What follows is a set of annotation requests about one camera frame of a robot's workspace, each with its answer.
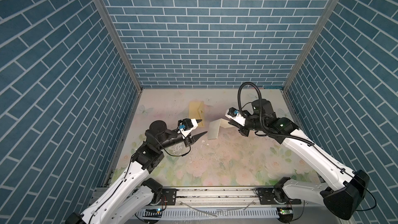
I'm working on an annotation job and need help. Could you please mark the yellow envelope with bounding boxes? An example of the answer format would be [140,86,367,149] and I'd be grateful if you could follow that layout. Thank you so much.
[189,101,205,128]

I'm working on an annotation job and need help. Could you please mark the cream letter paper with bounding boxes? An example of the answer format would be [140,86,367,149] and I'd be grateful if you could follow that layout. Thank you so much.
[207,119,237,140]

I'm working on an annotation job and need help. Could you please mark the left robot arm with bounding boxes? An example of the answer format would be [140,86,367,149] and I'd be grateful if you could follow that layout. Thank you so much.
[65,118,205,224]

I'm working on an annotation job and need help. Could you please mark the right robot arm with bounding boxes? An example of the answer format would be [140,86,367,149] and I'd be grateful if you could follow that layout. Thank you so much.
[226,99,370,220]

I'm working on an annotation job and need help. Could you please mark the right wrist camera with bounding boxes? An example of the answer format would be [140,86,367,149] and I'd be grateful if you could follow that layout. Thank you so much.
[226,107,246,127]

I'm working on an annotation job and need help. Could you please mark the black corrugated cable hose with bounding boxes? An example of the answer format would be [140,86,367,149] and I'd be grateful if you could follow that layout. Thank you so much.
[237,81,315,147]

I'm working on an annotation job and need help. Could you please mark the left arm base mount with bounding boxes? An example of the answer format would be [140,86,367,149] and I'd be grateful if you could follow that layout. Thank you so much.
[148,188,177,206]

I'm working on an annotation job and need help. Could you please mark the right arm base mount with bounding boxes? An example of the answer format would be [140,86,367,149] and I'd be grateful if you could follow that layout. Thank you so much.
[254,187,302,205]

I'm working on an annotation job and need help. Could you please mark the white vented cable duct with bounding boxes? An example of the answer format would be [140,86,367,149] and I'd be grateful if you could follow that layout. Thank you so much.
[133,207,279,221]

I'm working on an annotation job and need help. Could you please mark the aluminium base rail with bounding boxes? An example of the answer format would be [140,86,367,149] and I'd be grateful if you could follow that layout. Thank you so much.
[81,186,355,224]

